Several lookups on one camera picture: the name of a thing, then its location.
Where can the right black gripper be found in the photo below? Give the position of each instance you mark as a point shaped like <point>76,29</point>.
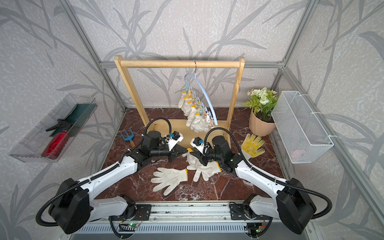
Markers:
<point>201,157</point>

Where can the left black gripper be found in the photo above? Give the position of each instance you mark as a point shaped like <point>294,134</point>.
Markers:
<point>178,150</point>

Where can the white glove clipped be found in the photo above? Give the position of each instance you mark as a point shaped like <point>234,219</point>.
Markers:
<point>182,99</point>
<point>199,124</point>
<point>189,107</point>

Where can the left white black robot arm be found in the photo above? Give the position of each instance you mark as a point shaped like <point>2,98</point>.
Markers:
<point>90,187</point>

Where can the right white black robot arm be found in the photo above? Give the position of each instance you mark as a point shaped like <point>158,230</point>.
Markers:
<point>287,200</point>

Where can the white glove under pile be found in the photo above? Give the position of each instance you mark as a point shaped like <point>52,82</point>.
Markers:
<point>207,171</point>

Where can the white glove far left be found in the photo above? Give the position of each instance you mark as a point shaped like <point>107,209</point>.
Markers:
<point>169,179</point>

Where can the wooden hanging rack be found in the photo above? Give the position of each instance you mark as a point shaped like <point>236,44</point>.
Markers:
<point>180,124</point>

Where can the blue hand rake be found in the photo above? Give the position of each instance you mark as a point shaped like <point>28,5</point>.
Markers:
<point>128,137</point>

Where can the yellow patterned glove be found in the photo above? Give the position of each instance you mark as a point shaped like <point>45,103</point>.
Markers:
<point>252,146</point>

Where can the potted white flower plant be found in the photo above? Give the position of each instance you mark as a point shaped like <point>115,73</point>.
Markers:
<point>261,102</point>

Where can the red spray bottle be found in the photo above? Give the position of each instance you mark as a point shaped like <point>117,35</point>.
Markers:
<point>58,142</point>

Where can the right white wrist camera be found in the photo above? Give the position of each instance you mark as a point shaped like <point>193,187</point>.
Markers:
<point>198,143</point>

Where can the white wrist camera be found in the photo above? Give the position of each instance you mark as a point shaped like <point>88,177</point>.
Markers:
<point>173,139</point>
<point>198,143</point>

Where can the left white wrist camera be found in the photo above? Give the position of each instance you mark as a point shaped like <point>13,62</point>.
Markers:
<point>173,139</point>

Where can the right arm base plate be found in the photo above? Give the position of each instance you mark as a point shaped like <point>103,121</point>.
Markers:
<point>238,213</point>

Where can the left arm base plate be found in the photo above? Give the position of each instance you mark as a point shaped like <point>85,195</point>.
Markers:
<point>139,212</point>

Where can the aluminium front rail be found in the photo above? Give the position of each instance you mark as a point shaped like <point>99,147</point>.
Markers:
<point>186,211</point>

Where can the white wire basket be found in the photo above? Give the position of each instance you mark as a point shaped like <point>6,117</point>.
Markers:
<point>304,137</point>

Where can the clear plastic wall tray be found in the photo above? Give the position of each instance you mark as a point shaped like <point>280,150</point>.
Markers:
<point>49,139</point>

